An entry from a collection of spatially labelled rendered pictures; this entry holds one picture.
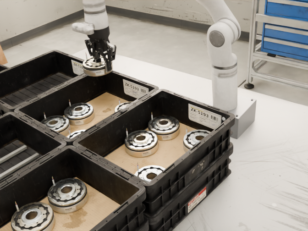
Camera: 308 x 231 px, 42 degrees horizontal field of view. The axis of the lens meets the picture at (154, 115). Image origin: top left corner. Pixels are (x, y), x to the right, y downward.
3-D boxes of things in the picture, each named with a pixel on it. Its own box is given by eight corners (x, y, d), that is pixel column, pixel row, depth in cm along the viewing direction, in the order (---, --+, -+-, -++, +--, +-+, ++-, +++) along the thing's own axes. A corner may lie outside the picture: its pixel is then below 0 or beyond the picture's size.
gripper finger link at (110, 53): (108, 46, 129) (105, 59, 134) (112, 49, 129) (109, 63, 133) (114, 43, 131) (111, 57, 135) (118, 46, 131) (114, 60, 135)
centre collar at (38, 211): (32, 206, 102) (32, 205, 102) (46, 214, 100) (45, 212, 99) (17, 219, 99) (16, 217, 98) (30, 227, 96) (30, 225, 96)
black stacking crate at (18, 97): (59, 74, 178) (55, 50, 172) (105, 93, 161) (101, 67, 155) (-23, 112, 154) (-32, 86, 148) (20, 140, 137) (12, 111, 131)
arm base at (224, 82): (218, 96, 157) (217, 57, 148) (241, 100, 153) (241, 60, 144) (208, 108, 151) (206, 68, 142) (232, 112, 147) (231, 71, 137)
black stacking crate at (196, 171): (162, 117, 143) (161, 89, 137) (234, 147, 126) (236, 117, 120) (77, 175, 119) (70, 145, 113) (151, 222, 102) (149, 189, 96)
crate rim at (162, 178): (162, 93, 138) (161, 87, 137) (237, 121, 121) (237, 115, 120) (71, 150, 114) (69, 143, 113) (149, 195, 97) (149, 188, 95)
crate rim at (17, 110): (102, 71, 156) (102, 66, 155) (161, 93, 138) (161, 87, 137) (13, 116, 131) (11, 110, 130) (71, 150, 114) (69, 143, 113)
